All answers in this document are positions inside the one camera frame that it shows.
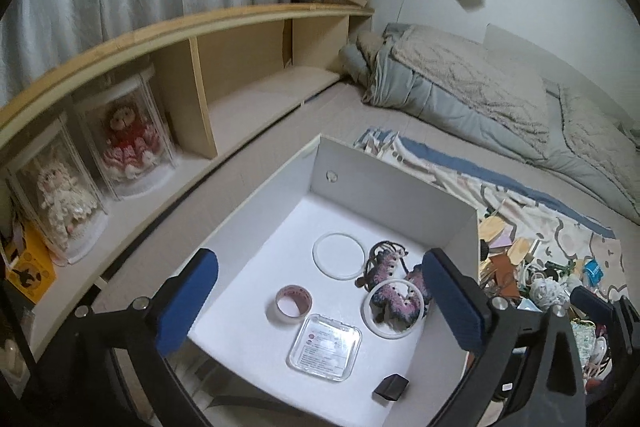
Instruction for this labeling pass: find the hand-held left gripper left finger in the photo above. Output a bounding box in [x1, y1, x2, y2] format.
[35, 248, 221, 427]

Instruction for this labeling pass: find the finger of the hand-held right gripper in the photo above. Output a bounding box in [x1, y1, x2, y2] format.
[571, 286, 640, 358]

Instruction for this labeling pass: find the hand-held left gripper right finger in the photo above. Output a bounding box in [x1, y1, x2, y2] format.
[421, 248, 586, 427]

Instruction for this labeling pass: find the pink crochet piece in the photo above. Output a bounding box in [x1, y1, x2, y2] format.
[356, 241, 432, 325]

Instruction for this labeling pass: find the small white ring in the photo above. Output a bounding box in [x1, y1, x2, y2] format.
[361, 278, 427, 339]

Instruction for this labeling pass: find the white tape roll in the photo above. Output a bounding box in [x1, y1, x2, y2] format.
[275, 285, 315, 323]

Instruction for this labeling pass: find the small black box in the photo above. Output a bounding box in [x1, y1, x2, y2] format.
[372, 373, 410, 404]

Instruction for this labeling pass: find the large white ring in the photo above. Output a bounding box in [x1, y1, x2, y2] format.
[312, 232, 367, 280]

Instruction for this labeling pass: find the white storage box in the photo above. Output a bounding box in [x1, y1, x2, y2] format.
[97, 134, 481, 427]

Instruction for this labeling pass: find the clear plastic case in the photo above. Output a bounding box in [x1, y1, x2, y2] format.
[286, 313, 363, 382]

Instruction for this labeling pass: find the blue packet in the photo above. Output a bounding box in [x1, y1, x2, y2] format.
[582, 259, 606, 285]

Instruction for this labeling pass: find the iridescent fabric pouch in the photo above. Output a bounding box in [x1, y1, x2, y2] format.
[570, 319, 608, 358]

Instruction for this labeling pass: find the grey yarn ball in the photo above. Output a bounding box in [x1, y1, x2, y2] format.
[529, 277, 568, 308]

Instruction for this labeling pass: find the printed bed sheet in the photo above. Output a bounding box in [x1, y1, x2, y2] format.
[352, 127, 640, 408]

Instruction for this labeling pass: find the white-dressed doll in case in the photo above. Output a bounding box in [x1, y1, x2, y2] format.
[7, 112, 108, 265]

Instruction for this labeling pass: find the white dress doll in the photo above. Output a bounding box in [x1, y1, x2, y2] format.
[35, 147, 101, 253]

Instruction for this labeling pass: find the yellow box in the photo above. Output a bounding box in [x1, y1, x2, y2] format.
[2, 222, 57, 305]

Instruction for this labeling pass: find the red dress bear doll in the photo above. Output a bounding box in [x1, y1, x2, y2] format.
[102, 104, 163, 180]

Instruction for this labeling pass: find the red-dressed doll in case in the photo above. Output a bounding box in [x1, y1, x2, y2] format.
[75, 64, 178, 202]

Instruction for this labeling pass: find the wooden shelf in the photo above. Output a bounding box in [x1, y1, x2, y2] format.
[0, 2, 376, 358]

